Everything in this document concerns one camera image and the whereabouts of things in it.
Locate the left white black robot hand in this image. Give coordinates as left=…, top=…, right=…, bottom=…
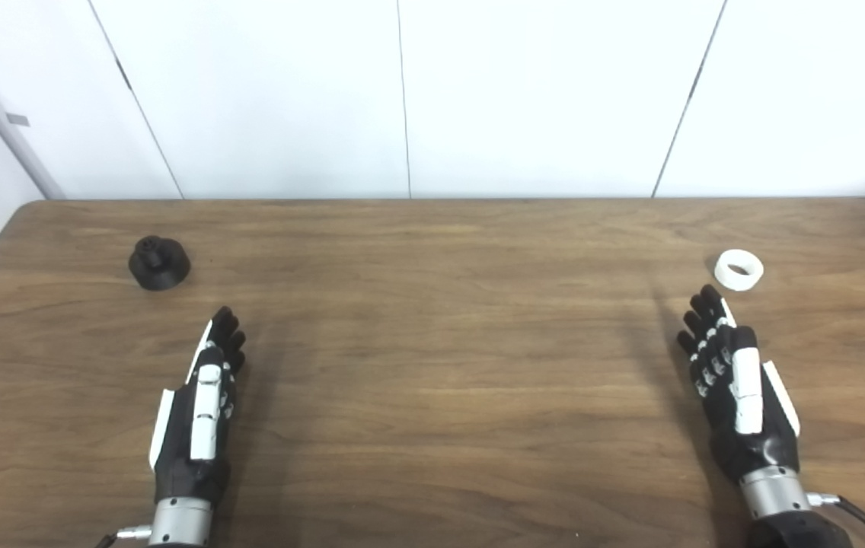
left=148, top=306, right=247, bottom=505

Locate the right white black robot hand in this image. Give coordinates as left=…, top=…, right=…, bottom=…
left=677, top=285, right=801, bottom=485

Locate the white ring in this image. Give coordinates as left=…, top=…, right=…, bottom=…
left=713, top=249, right=765, bottom=292

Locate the round black part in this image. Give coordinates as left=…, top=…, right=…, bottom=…
left=128, top=236, right=192, bottom=292

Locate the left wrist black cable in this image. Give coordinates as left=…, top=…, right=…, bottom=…
left=96, top=524, right=153, bottom=548

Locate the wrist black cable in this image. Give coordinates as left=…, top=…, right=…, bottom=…
left=96, top=524, right=153, bottom=548
left=807, top=492, right=865, bottom=548

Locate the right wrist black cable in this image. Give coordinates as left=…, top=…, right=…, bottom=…
left=807, top=492, right=865, bottom=548

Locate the grey wall corner trim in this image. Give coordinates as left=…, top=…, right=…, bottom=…
left=0, top=23, right=66, bottom=200

